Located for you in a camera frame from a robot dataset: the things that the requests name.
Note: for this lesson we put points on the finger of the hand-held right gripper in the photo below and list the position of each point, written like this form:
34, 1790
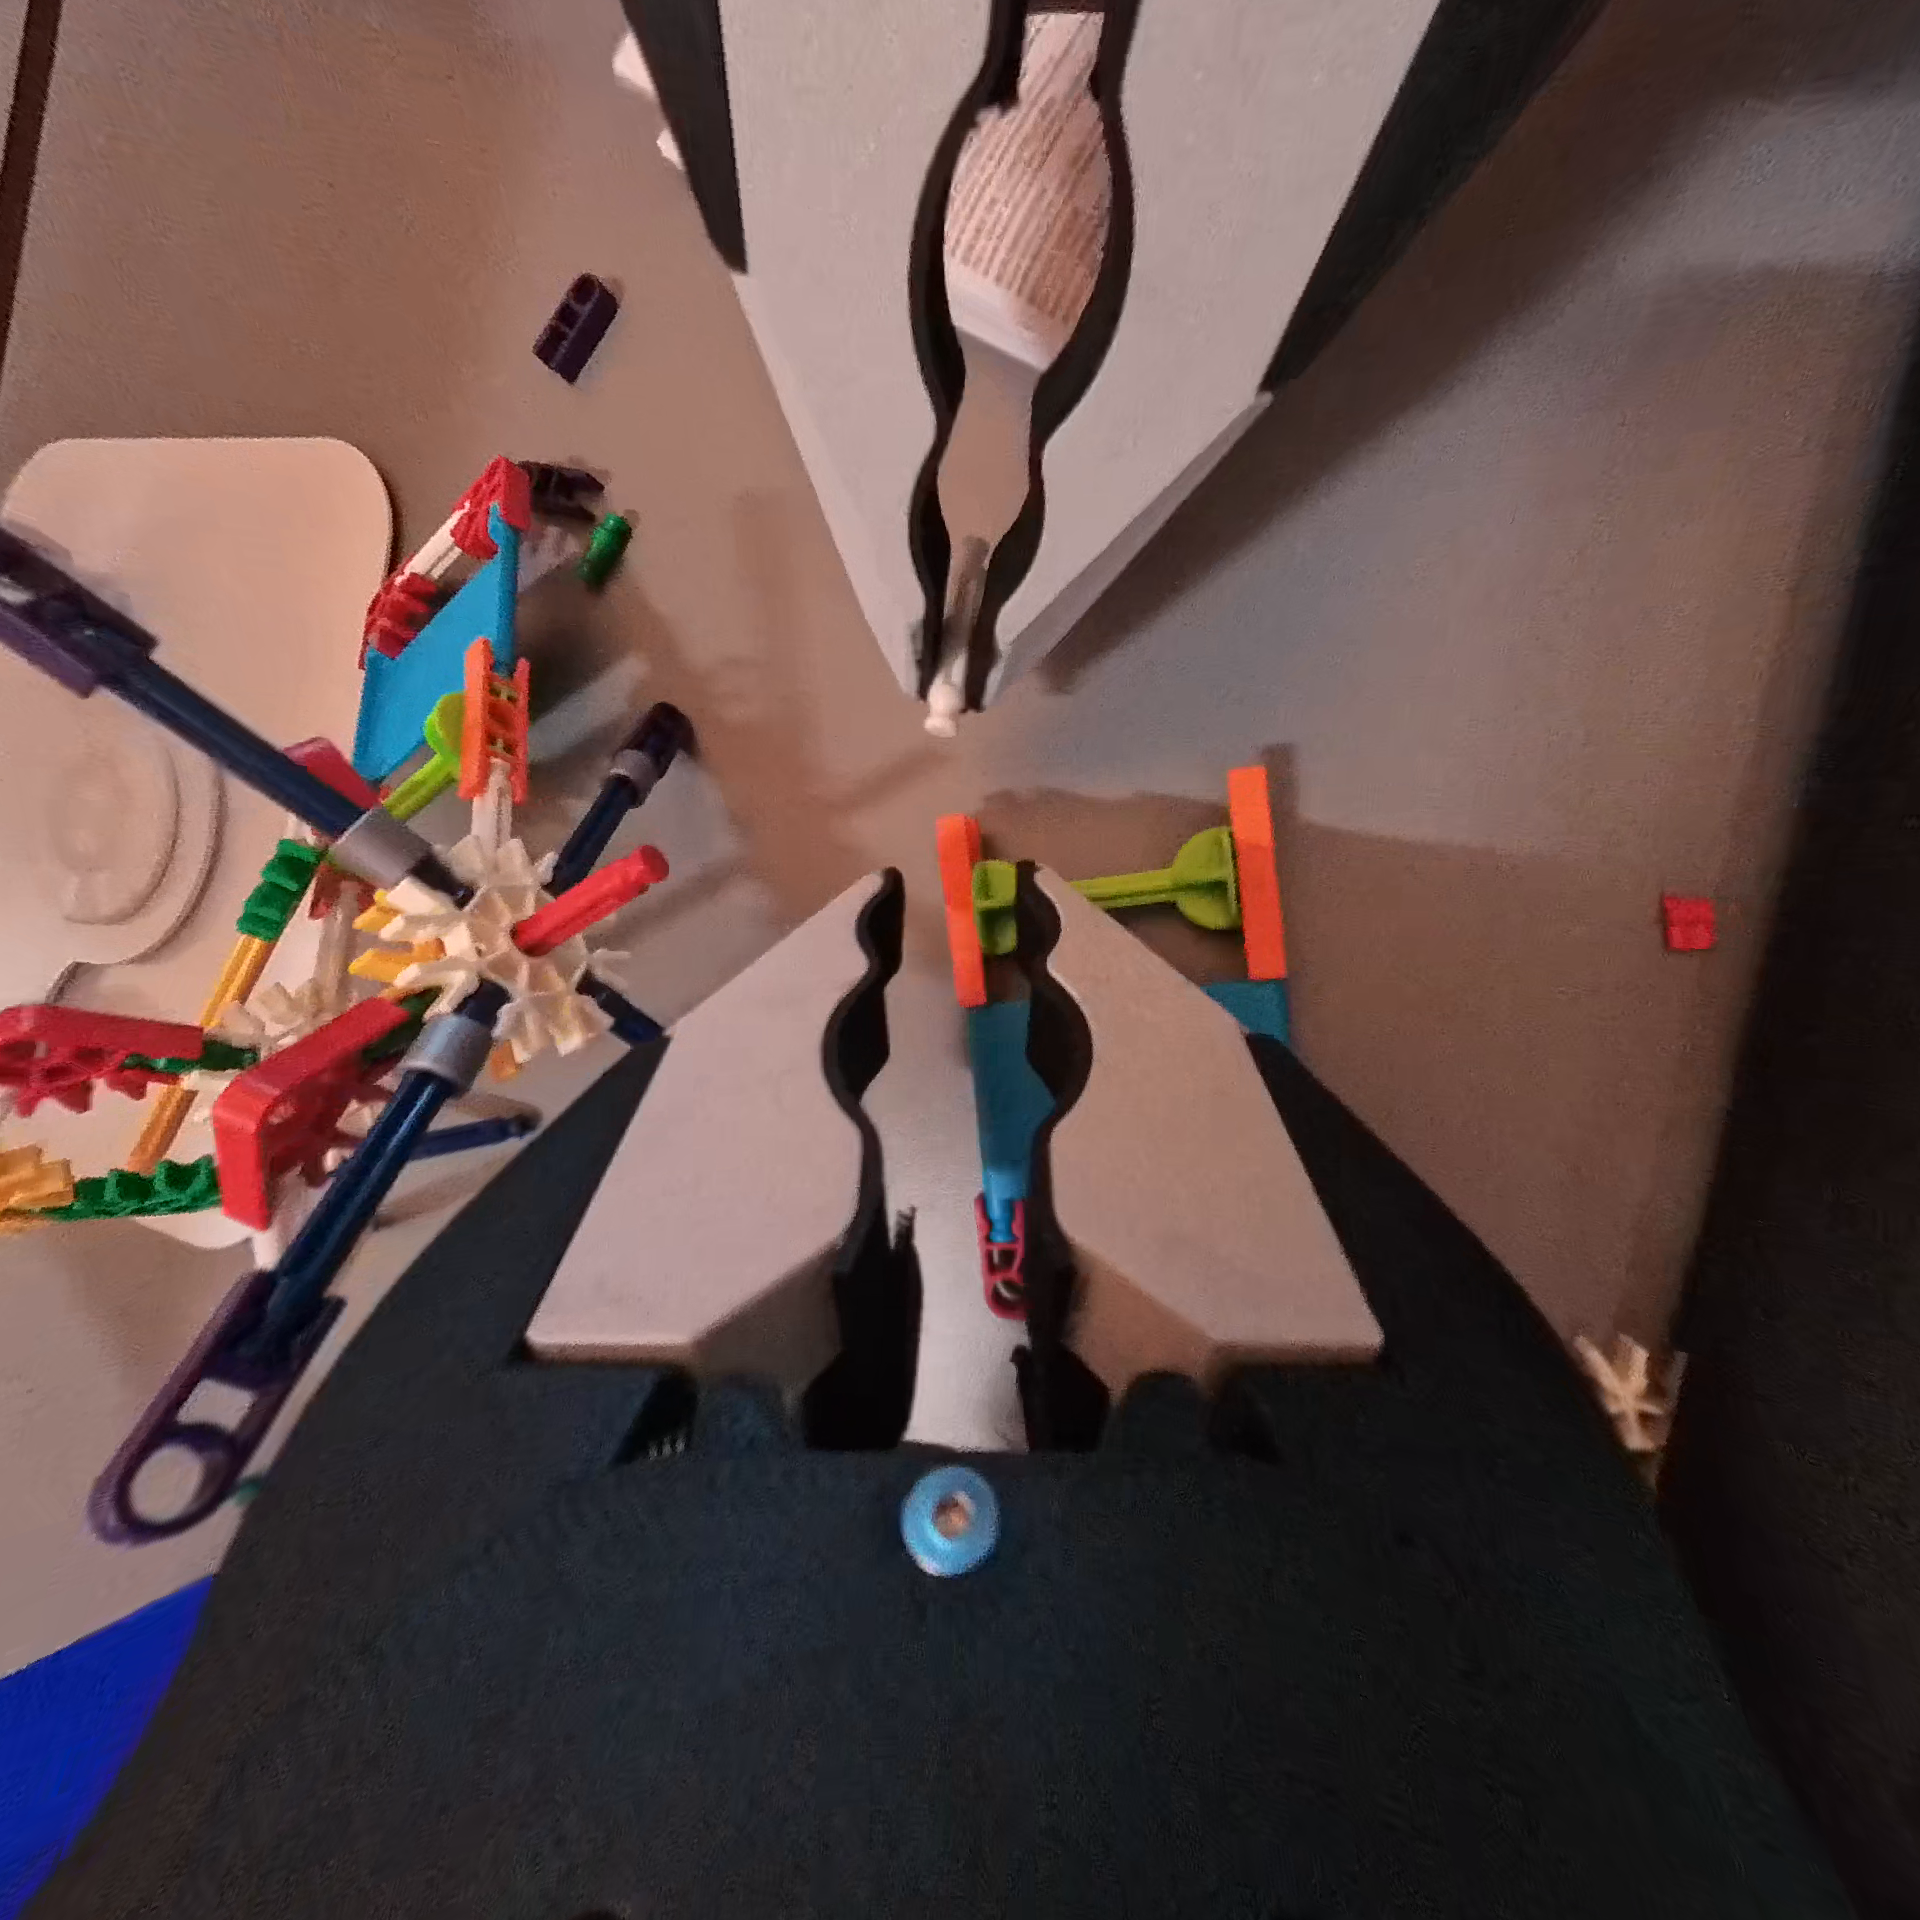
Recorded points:
1230, 180
839, 224

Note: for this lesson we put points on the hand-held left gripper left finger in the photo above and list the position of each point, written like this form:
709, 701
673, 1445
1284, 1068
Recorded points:
705, 1200

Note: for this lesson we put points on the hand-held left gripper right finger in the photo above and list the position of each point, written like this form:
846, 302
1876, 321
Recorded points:
1214, 1200

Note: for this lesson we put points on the blue panel toy seat assembly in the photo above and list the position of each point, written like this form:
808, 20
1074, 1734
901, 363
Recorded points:
997, 1078

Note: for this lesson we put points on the colourful toy wheel model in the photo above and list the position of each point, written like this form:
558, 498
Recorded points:
494, 914

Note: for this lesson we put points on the white toy rod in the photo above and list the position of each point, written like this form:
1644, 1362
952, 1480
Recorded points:
960, 628

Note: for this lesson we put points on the blue plastic bin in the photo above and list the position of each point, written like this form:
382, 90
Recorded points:
77, 1770

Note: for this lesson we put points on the purple toy connector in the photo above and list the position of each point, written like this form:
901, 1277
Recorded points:
566, 489
576, 326

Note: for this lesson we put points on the short green toy rod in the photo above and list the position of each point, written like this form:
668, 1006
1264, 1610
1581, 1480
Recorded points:
607, 549

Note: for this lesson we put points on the white snowflake toy connector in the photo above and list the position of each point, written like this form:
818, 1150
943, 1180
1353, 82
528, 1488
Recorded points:
1632, 1392

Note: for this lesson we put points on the small red toy piece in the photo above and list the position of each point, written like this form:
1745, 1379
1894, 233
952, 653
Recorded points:
1688, 922

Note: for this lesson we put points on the white document stand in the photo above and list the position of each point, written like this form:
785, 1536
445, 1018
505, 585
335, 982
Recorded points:
182, 509

